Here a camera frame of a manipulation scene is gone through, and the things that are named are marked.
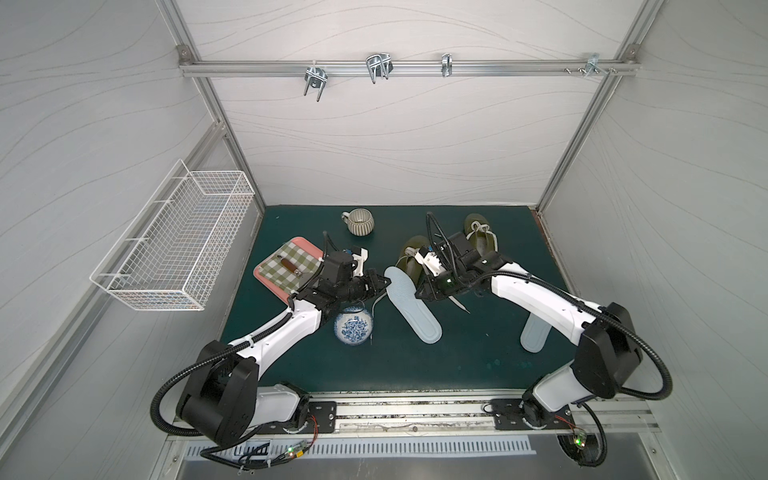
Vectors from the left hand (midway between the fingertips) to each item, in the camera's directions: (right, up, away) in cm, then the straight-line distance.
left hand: (393, 283), depth 80 cm
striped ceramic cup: (-13, +18, +31) cm, 38 cm away
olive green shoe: (+5, +4, +19) cm, 20 cm away
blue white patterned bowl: (-12, -14, +8) cm, 20 cm away
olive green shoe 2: (+31, +15, +24) cm, 42 cm away
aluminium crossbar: (+36, +103, +78) cm, 135 cm away
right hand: (+6, -3, 0) cm, 7 cm away
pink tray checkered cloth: (-37, +1, +21) cm, 43 cm away
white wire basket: (-52, +9, -12) cm, 54 cm away
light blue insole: (+3, -4, 0) cm, 5 cm away
